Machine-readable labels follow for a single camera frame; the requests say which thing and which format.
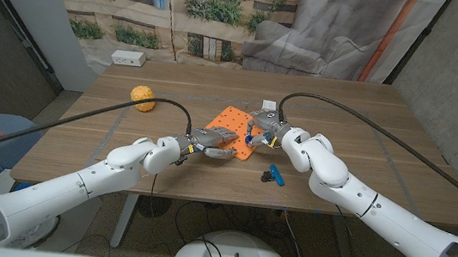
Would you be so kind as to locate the orange peg board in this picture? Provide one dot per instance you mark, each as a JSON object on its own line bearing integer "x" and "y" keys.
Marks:
{"x": 229, "y": 122}

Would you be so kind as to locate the printed fabric backdrop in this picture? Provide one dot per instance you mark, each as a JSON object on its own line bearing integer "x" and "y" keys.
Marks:
{"x": 224, "y": 15}

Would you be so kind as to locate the white power strip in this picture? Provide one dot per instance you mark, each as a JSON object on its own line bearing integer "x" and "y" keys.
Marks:
{"x": 128, "y": 57}

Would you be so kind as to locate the yellow bumpy ball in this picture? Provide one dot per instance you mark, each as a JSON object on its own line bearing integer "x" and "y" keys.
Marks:
{"x": 143, "y": 93}

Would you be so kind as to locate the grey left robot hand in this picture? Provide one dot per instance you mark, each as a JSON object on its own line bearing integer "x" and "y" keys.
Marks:
{"x": 210, "y": 137}

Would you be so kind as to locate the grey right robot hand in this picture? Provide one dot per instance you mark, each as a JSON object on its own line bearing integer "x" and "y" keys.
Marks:
{"x": 270, "y": 122}

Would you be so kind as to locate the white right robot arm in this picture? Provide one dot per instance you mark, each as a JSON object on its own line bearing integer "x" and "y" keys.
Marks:
{"x": 355, "y": 195}

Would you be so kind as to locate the blue binder clip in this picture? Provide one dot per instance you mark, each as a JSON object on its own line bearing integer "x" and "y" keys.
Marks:
{"x": 276, "y": 175}

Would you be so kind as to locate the black round floor disc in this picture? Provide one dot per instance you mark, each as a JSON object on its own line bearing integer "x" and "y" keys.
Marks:
{"x": 153, "y": 206}

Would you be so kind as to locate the blue peg toy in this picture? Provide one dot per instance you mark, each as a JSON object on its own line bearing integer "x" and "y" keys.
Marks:
{"x": 248, "y": 139}

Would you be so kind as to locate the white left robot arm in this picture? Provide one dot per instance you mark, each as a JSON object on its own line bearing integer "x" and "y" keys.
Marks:
{"x": 53, "y": 192}

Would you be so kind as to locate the white table leg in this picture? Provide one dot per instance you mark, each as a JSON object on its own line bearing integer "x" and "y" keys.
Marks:
{"x": 125, "y": 220}

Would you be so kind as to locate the grey table leg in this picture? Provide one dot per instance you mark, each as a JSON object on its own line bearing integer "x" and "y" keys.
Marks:
{"x": 343, "y": 245}

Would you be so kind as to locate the white cube block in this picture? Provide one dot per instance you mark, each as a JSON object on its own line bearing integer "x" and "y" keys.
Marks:
{"x": 269, "y": 105}

